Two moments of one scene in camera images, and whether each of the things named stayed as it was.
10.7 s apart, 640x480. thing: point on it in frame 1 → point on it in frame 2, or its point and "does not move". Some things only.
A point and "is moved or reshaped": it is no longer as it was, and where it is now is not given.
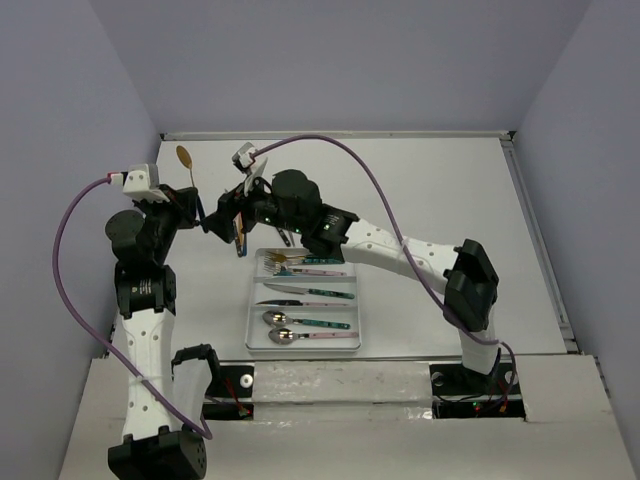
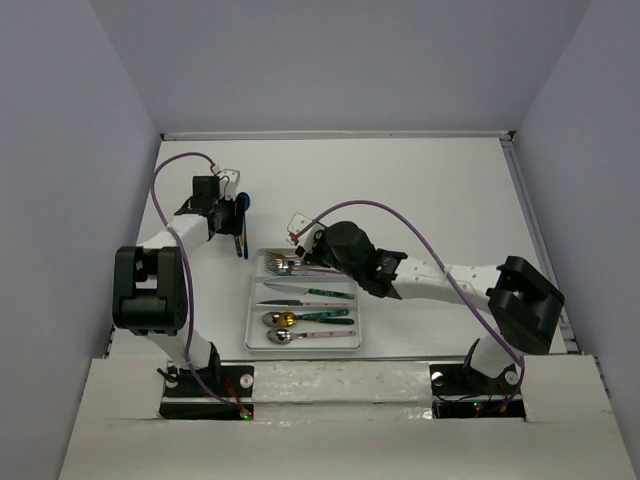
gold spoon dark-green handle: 186,160 → 288,319
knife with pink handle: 302,303 does not move
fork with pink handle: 276,268 does not move
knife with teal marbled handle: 312,291 does not move
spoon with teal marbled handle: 277,318 is moved or reshaped
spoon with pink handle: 282,336 does not move
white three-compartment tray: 301,303 does not move
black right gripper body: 258,204 → 321,252
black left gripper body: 164,218 → 229,223
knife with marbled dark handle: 239,246 does not move
